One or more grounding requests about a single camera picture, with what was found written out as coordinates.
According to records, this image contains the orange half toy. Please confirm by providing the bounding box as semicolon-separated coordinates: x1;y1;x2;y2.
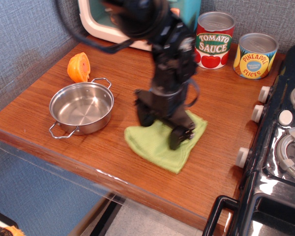
67;52;90;83

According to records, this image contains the stainless steel pot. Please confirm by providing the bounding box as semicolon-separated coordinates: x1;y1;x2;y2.
49;78;114;139

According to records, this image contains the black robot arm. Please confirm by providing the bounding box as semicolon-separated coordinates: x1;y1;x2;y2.
102;0;197;150

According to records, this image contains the orange plush toy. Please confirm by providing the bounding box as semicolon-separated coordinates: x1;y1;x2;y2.
5;226;25;236

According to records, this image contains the green cloth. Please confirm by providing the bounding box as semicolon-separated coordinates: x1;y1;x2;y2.
124;111;207;174

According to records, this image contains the white stove knob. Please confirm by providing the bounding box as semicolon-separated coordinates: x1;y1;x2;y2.
251;105;264;123
258;86;271;104
236;147;250;168

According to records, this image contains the black toy stove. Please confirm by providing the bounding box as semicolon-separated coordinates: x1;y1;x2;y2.
203;45;295;236

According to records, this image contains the teal toy microwave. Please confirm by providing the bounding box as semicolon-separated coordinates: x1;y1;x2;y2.
78;0;201;54

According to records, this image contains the pineapple slices can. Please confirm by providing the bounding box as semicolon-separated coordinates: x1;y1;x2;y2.
233;33;279;80

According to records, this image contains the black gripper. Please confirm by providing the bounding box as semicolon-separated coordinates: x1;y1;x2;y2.
134;86;196;150

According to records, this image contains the tomato sauce can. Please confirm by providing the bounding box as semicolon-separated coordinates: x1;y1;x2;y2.
195;11;236;69

